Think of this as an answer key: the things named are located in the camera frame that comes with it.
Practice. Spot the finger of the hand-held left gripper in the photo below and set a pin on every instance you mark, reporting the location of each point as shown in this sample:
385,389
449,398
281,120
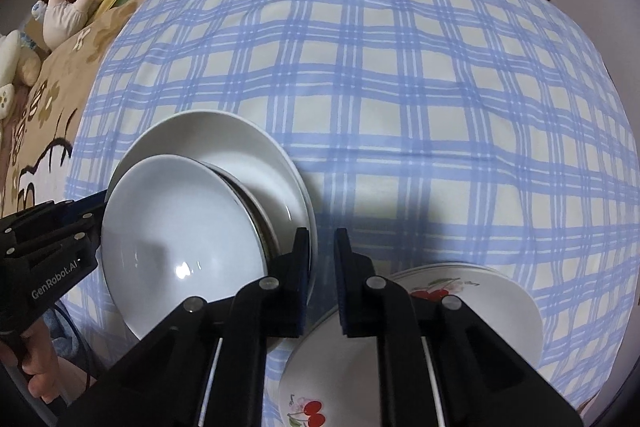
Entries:
75,219

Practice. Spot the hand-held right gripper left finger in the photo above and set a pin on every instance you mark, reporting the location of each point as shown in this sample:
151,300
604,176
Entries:
296,287

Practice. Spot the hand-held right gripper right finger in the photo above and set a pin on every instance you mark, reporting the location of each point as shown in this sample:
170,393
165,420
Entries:
341,302

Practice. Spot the small white plate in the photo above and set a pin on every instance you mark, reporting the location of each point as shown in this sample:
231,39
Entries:
175,227

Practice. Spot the large white plate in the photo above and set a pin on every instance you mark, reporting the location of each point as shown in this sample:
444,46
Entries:
250,142

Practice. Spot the large cherry print plate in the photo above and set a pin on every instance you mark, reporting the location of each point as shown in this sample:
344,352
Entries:
505,312

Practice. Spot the person's left hand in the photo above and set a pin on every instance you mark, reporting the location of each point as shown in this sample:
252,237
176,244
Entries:
47,367

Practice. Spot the brown floral blanket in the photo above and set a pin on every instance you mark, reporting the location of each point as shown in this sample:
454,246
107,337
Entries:
45,117

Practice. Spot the cream plush toy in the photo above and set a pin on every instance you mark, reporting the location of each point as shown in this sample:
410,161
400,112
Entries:
15,67

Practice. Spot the white stuffed toy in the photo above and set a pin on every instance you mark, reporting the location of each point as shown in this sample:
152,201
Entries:
65,17

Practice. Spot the blue plaid cloth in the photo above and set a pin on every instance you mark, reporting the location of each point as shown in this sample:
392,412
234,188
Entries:
400,107

